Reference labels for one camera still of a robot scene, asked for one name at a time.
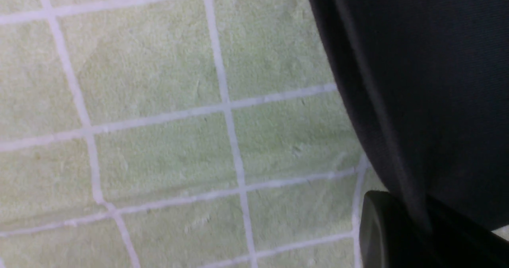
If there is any green checkered table mat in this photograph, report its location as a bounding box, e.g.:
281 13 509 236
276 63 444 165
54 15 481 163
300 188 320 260
1 0 384 268

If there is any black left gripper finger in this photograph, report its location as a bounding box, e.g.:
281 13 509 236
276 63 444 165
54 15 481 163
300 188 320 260
359 190 509 268

